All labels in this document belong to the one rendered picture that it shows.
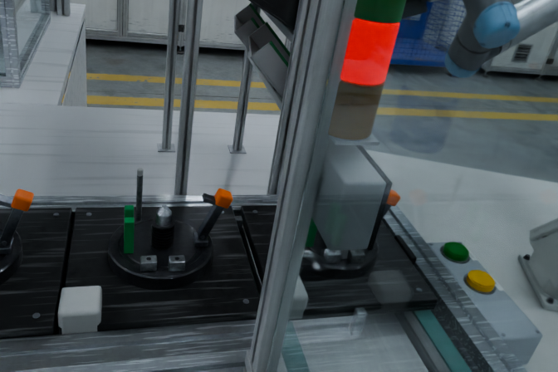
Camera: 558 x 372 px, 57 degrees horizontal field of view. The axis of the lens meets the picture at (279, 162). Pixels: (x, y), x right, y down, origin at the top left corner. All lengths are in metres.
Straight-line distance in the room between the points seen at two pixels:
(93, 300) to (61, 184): 0.49
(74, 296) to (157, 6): 4.14
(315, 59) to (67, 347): 0.42
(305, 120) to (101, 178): 0.74
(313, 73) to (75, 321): 0.40
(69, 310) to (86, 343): 0.04
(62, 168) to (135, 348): 0.60
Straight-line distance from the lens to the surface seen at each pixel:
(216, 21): 4.78
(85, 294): 0.66
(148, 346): 0.64
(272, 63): 0.88
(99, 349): 0.64
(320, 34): 0.41
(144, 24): 4.72
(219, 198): 0.69
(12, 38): 1.52
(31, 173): 1.15
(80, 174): 1.14
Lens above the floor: 1.44
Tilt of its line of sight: 28 degrees down
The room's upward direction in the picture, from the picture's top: 10 degrees clockwise
